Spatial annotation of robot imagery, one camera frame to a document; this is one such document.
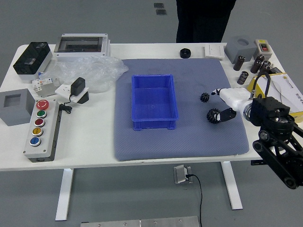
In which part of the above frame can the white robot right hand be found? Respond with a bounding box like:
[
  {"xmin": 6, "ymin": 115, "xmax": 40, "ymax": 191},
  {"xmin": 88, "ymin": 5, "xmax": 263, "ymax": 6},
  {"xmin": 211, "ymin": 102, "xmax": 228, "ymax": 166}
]
[{"xmin": 211, "ymin": 87, "xmax": 251, "ymax": 123}]

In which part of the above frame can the big black gear nut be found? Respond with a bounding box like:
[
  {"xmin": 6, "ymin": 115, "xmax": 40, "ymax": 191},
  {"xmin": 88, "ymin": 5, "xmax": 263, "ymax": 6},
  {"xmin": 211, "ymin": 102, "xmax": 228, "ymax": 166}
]
[{"xmin": 206, "ymin": 108, "xmax": 222, "ymax": 124}]

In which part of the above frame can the yellow and white cardboard box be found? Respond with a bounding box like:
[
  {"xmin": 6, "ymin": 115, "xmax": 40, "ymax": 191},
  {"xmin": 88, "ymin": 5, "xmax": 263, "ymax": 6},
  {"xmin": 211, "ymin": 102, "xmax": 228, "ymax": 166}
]
[{"xmin": 247, "ymin": 72, "xmax": 303, "ymax": 120}]

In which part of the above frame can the blue plastic box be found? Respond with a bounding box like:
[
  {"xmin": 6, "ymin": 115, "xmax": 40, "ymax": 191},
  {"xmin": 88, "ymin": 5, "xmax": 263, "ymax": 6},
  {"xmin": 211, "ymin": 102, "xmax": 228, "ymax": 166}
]
[{"xmin": 131, "ymin": 74, "xmax": 179, "ymax": 131}]

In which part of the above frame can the silver floor outlet box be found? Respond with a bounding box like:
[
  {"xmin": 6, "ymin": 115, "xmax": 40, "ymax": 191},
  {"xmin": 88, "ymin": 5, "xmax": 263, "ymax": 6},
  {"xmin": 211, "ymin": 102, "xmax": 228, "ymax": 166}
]
[{"xmin": 173, "ymin": 165, "xmax": 194, "ymax": 184}]

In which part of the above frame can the clear-lid distribution box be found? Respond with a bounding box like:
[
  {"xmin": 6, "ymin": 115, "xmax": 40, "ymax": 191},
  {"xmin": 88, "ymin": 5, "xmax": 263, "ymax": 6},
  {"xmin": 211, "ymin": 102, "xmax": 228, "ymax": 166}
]
[{"xmin": 53, "ymin": 33, "xmax": 111, "ymax": 62}]

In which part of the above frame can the grey block with round hole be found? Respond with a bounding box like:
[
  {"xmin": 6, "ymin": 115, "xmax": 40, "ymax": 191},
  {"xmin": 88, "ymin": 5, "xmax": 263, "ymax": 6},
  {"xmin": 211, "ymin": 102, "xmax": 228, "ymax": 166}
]
[{"xmin": 224, "ymin": 35, "xmax": 258, "ymax": 64}]

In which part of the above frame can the grey-blue mat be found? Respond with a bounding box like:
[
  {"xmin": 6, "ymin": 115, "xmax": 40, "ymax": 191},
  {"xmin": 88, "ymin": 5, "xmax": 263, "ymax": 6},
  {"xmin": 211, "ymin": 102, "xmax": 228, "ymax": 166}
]
[{"xmin": 113, "ymin": 58, "xmax": 250, "ymax": 162}]

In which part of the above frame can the black round knob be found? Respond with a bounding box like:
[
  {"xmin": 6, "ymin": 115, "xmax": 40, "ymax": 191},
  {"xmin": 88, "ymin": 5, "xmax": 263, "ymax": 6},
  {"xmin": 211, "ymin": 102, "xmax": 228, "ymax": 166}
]
[{"xmin": 179, "ymin": 48, "xmax": 192, "ymax": 59}]

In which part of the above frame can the person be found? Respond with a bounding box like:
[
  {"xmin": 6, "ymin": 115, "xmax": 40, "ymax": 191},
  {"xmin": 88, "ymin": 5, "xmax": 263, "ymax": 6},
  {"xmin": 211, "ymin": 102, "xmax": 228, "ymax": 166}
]
[{"xmin": 175, "ymin": 0, "xmax": 237, "ymax": 44}]

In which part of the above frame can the white table leg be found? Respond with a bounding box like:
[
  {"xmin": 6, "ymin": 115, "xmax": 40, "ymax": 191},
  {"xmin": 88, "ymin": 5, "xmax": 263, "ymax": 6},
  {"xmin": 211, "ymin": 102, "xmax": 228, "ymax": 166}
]
[
  {"xmin": 221, "ymin": 161, "xmax": 244, "ymax": 210},
  {"xmin": 55, "ymin": 168, "xmax": 74, "ymax": 222}
]

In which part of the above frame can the clear plastic bag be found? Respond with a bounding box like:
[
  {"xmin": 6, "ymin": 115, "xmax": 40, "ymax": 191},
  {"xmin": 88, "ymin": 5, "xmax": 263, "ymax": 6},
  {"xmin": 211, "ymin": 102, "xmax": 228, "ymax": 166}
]
[{"xmin": 39, "ymin": 55, "xmax": 129, "ymax": 93}]

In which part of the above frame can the black power adapter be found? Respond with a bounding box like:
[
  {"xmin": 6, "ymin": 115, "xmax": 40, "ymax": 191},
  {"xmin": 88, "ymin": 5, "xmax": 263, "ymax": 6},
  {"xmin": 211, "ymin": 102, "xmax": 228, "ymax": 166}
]
[{"xmin": 70, "ymin": 77, "xmax": 86, "ymax": 97}]

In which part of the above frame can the grey metal plate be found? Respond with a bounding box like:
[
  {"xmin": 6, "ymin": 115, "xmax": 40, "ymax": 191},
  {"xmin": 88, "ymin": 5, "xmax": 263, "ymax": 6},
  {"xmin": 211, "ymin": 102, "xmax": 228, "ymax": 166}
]
[{"xmin": 80, "ymin": 216, "xmax": 201, "ymax": 227}]

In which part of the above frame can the white socket outlet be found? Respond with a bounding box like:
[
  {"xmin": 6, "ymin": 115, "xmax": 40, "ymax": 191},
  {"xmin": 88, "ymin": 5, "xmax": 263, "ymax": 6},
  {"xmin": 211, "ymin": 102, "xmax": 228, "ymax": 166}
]
[{"xmin": 54, "ymin": 83, "xmax": 90, "ymax": 105}]

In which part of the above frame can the white circuit breaker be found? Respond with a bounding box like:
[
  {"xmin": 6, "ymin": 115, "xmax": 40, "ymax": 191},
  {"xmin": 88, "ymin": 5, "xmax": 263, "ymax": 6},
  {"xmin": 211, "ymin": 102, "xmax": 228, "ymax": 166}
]
[{"xmin": 32, "ymin": 77, "xmax": 61, "ymax": 98}]

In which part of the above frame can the five-button control station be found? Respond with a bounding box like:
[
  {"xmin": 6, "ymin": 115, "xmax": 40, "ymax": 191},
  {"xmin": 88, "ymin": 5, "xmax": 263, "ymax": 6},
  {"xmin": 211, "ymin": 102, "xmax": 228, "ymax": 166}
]
[{"xmin": 23, "ymin": 99, "xmax": 62, "ymax": 163}]

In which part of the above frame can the grey block with square hole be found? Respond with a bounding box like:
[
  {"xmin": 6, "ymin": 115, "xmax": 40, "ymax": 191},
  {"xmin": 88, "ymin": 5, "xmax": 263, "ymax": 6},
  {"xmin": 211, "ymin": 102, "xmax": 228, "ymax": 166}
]
[{"xmin": 0, "ymin": 88, "xmax": 36, "ymax": 127}]

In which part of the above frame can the white wall switch panel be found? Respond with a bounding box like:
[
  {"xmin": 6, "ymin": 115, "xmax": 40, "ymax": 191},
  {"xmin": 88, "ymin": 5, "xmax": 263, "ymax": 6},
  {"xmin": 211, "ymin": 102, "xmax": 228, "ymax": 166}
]
[{"xmin": 204, "ymin": 44, "xmax": 225, "ymax": 60}]

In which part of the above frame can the beige push button switch box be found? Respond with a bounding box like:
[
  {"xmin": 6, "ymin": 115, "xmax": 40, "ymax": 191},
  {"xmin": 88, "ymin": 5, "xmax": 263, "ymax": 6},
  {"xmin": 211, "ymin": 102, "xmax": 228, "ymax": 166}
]
[{"xmin": 254, "ymin": 38, "xmax": 273, "ymax": 61}]

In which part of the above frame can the black floor cable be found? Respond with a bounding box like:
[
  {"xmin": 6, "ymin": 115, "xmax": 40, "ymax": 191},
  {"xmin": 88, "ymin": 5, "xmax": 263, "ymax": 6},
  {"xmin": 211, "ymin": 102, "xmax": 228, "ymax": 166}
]
[{"xmin": 186, "ymin": 174, "xmax": 204, "ymax": 227}]

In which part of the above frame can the black adapter cord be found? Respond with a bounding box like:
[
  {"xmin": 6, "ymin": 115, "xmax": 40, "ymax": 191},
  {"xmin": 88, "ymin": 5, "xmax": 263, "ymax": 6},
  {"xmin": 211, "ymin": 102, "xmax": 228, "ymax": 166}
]
[{"xmin": 58, "ymin": 94, "xmax": 74, "ymax": 114}]

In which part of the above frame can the black lidded enclosure box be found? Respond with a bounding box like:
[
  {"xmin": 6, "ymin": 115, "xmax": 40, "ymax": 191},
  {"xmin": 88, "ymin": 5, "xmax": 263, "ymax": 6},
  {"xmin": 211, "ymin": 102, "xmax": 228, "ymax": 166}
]
[{"xmin": 13, "ymin": 42, "xmax": 53, "ymax": 82}]

